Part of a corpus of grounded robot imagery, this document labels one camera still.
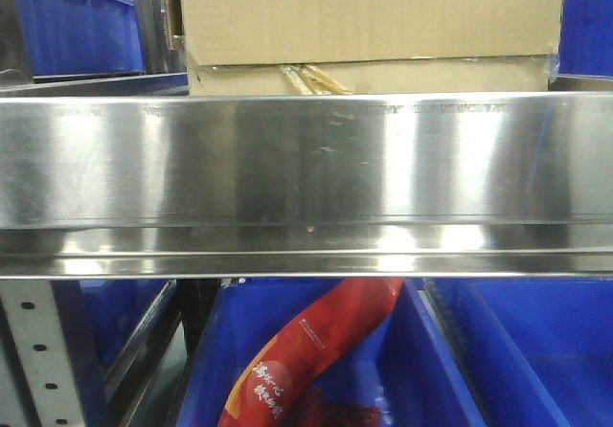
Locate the plain brown cardboard box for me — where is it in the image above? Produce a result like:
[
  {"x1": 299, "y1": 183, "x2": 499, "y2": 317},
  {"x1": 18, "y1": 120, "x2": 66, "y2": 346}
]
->
[{"x1": 165, "y1": 0, "x2": 563, "y2": 96}]

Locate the blue bin lower centre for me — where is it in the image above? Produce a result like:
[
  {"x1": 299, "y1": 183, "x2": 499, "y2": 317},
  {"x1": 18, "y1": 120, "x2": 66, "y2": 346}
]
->
[{"x1": 175, "y1": 279, "x2": 485, "y2": 426}]

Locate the blue bin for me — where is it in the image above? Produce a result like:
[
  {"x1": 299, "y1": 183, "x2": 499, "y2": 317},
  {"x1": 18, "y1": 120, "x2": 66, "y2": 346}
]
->
[
  {"x1": 15, "y1": 0, "x2": 145, "y2": 77},
  {"x1": 175, "y1": 279, "x2": 485, "y2": 426},
  {"x1": 79, "y1": 280, "x2": 167, "y2": 366},
  {"x1": 425, "y1": 279, "x2": 612, "y2": 426},
  {"x1": 559, "y1": 0, "x2": 612, "y2": 77}
]

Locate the red snack bag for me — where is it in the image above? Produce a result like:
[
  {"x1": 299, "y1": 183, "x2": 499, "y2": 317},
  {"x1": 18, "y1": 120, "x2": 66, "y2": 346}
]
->
[{"x1": 217, "y1": 277, "x2": 403, "y2": 426}]

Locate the blue bin lower left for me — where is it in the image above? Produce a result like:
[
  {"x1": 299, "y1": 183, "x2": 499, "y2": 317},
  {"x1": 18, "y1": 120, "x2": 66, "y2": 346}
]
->
[{"x1": 79, "y1": 280, "x2": 167, "y2": 366}]

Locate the blue bin lower right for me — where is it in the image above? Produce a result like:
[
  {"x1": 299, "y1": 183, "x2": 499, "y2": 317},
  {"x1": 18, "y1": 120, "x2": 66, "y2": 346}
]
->
[{"x1": 425, "y1": 279, "x2": 612, "y2": 426}]

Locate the blue bin upper left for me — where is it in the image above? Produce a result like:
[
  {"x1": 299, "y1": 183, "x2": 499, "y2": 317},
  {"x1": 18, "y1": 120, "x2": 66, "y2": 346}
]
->
[{"x1": 15, "y1": 0, "x2": 145, "y2": 77}]

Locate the blue bin upper right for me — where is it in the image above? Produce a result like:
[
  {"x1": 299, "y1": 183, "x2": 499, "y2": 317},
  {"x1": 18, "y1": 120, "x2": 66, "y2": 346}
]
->
[{"x1": 559, "y1": 0, "x2": 612, "y2": 77}]

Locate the stainless steel shelf rail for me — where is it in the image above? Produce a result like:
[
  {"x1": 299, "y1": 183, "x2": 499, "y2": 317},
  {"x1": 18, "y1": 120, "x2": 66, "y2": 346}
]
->
[{"x1": 1, "y1": 92, "x2": 612, "y2": 280}]

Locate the perforated grey shelf post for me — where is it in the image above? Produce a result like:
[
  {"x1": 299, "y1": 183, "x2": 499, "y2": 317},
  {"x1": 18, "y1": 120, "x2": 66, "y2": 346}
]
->
[{"x1": 1, "y1": 281, "x2": 83, "y2": 426}]

